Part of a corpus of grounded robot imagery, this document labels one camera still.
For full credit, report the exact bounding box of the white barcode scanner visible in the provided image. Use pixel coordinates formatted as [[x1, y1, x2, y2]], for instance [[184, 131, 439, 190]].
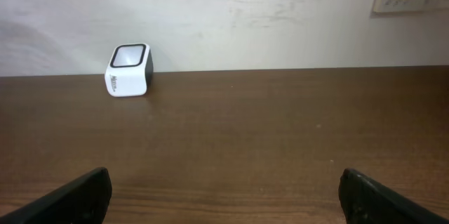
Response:
[[105, 43, 154, 97]]

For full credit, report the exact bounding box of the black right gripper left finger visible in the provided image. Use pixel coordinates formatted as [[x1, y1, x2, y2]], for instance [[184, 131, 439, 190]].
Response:
[[1, 167, 112, 224]]

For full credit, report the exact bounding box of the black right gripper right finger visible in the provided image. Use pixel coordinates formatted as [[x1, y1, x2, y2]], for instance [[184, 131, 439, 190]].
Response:
[[338, 169, 448, 224]]

